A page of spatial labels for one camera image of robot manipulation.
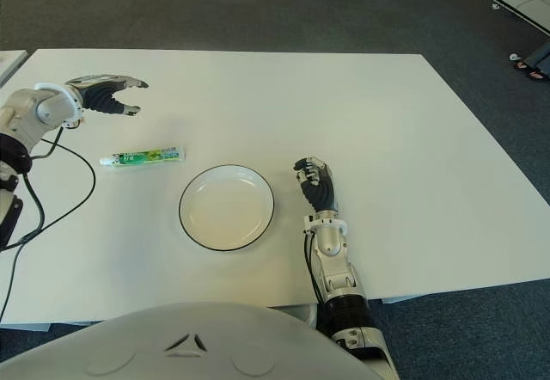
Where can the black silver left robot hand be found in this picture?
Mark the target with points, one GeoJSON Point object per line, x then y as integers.
{"type": "Point", "coordinates": [99, 94]}

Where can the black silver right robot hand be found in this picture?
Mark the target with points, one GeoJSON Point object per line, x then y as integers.
{"type": "Point", "coordinates": [320, 188]}

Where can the green white toothpaste tube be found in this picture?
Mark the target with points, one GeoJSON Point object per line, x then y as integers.
{"type": "Point", "coordinates": [146, 156]}

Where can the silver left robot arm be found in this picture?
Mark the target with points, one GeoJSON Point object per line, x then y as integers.
{"type": "Point", "coordinates": [43, 111]}

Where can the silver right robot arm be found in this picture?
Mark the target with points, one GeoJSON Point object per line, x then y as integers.
{"type": "Point", "coordinates": [339, 277]}

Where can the white plate with black rim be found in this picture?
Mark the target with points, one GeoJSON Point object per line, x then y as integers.
{"type": "Point", "coordinates": [226, 210]}

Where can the white side table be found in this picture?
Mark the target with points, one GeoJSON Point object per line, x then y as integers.
{"type": "Point", "coordinates": [9, 66]}

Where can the grey robot torso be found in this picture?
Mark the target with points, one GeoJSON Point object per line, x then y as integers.
{"type": "Point", "coordinates": [185, 345]}

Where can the small white caster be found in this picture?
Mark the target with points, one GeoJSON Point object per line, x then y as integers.
{"type": "Point", "coordinates": [513, 56]}

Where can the sandalled foot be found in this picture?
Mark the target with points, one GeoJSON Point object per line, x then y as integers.
{"type": "Point", "coordinates": [521, 65]}
{"type": "Point", "coordinates": [537, 75]}

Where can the grey trouser leg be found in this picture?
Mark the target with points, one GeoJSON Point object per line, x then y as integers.
{"type": "Point", "coordinates": [542, 57]}

